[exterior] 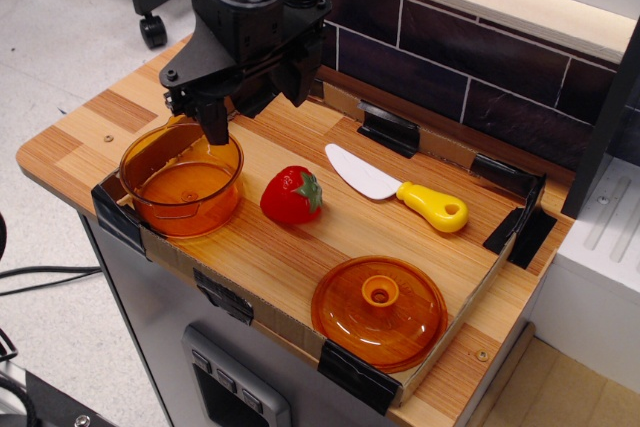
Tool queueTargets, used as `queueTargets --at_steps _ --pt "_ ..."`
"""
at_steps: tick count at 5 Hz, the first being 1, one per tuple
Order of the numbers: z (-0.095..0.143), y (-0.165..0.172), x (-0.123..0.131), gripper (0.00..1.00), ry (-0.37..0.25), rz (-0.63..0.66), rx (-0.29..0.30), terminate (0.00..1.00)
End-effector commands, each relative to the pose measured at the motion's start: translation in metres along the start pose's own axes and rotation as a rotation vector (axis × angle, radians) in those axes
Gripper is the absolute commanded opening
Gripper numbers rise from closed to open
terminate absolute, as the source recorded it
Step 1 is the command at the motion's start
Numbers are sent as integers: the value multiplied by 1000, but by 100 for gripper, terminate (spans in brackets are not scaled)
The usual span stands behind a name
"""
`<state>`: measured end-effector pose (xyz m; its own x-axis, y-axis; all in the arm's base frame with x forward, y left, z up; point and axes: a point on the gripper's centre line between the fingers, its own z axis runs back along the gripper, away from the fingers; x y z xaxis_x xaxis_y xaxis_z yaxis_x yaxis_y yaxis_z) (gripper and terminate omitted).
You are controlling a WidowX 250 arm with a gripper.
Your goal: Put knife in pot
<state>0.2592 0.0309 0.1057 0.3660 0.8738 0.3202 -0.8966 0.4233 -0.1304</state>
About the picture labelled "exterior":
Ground orange transparent plastic pot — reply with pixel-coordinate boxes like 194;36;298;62
119;119;244;238

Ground orange transparent pot lid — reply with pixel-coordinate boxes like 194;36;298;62
311;256;448;373

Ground white yellow toy knife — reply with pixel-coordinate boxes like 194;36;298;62
324;144;469;233

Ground cardboard fence with black tape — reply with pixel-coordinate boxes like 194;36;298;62
87;99;572;426

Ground red toy strawberry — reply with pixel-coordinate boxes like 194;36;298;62
260;166;323;224

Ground black vertical post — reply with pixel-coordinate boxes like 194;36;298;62
562;22;639;219

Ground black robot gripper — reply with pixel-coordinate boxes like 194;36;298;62
159;0;331;145

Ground grey control panel with buttons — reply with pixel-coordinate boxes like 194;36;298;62
182;325;292;427

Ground black cables on floor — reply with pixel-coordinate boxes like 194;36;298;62
0;264;104;298

